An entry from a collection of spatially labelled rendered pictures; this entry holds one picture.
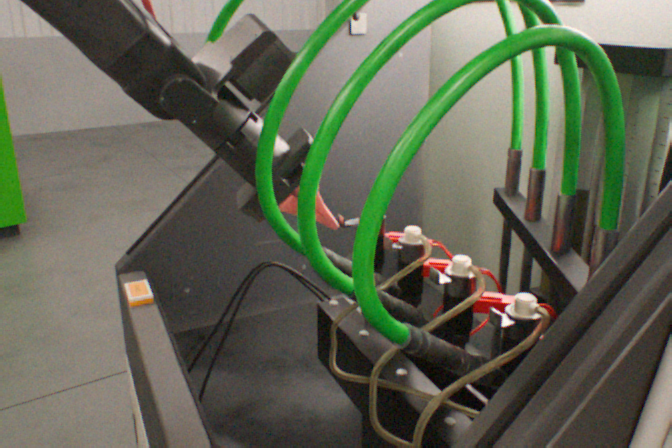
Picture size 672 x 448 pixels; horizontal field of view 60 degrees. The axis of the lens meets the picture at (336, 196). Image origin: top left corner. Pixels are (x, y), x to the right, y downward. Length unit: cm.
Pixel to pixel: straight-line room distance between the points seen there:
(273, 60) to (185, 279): 48
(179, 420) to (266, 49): 36
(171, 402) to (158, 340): 12
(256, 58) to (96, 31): 15
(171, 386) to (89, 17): 38
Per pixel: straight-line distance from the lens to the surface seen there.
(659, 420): 42
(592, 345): 38
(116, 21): 49
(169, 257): 94
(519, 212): 71
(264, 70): 57
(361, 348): 65
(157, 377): 68
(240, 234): 95
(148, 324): 78
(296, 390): 84
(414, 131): 36
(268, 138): 49
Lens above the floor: 133
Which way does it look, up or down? 18 degrees down
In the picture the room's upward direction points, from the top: straight up
